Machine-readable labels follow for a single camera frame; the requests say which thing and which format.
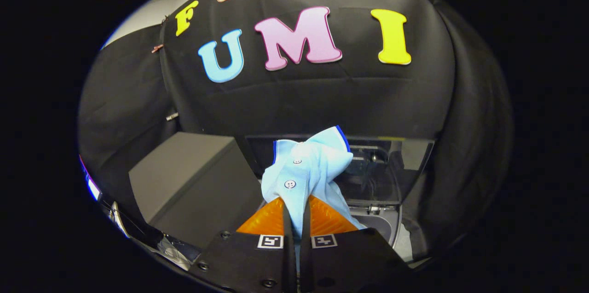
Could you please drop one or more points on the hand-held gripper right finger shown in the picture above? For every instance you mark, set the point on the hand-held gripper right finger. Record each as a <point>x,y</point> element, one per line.
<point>305,261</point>

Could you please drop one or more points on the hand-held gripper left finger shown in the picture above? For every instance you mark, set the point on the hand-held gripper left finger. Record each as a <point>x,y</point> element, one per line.
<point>289,261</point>

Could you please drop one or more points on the dark washing machine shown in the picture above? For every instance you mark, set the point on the dark washing machine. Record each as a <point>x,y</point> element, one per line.
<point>382,226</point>

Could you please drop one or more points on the light blue polo shirt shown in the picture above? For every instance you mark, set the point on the light blue polo shirt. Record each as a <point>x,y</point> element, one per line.
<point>308,169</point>

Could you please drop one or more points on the grey cabinet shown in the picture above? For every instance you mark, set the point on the grey cabinet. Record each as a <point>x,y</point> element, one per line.
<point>193,178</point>

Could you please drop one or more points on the black backdrop cloth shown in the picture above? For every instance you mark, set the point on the black backdrop cloth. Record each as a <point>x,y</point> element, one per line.
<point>322,100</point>

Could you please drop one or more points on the white clip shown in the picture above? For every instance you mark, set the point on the white clip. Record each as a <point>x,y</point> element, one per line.
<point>172,117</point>

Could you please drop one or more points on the red clip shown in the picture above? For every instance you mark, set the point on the red clip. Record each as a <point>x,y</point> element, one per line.
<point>157,48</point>

